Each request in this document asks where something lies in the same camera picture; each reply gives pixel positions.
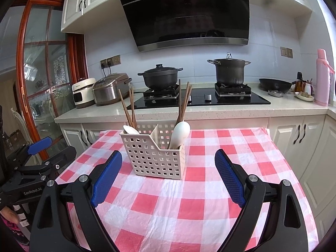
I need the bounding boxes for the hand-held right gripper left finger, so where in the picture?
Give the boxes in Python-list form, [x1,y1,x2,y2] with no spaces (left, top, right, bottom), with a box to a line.
[31,150,124,252]

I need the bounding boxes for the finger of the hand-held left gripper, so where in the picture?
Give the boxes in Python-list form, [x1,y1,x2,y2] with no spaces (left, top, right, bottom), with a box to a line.
[43,147,77,171]
[8,136,53,164]

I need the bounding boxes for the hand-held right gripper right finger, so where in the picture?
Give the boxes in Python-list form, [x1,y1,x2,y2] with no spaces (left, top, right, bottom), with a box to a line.
[214,149,319,252]

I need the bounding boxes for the white plastic utensil holder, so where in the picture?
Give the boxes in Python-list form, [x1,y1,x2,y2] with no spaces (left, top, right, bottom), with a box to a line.
[120,123,186,181]

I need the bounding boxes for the person's left hand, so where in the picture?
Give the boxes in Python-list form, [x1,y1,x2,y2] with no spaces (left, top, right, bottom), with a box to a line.
[0,205,19,225]

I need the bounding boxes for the red white checked tablecloth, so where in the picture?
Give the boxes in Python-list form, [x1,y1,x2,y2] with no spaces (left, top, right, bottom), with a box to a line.
[54,127,319,252]

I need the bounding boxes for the pink patterned pants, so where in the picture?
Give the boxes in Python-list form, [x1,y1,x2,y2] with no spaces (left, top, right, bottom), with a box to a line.
[0,219,30,252]

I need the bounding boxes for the white kitchen countertop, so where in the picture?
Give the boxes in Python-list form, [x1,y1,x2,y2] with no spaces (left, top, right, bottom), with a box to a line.
[54,83,336,124]

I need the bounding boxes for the white electric cooker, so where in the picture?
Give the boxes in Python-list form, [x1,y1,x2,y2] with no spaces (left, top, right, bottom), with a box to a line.
[72,78,97,109]

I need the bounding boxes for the silver rice cooker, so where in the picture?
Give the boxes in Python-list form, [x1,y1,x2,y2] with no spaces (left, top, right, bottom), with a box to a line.
[92,73,132,106]

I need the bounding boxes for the black glass gas cooktop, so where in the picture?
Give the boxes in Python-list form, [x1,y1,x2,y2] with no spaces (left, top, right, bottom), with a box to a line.
[126,83,271,109]

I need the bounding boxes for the wooden framed glass door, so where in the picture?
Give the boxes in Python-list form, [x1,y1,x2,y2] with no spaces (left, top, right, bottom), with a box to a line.
[16,0,88,147]

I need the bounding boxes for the black frying pan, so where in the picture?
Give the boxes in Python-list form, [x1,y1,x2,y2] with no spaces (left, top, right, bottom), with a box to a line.
[259,78,293,93]

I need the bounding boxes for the tall black stock pot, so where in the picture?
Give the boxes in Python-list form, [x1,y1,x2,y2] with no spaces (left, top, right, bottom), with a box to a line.
[207,53,251,87]

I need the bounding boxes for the small white plate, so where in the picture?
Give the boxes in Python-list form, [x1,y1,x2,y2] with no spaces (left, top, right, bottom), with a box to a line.
[294,91,315,102]

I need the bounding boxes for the black casserole pot with lid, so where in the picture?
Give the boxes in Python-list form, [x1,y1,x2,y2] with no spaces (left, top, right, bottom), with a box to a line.
[137,64,184,90]

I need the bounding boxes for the brown condiment bottle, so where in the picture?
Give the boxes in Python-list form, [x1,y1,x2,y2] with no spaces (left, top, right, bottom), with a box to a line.
[294,72,304,93]

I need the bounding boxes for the pink thermos flask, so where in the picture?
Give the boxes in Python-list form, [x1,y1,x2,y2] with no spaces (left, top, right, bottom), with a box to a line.
[314,49,336,107]

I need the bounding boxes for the black range hood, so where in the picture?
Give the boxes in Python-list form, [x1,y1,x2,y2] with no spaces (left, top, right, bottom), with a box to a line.
[115,0,250,52]

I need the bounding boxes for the triple wall socket panel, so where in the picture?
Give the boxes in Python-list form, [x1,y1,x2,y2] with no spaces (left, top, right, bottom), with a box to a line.
[100,55,121,68]

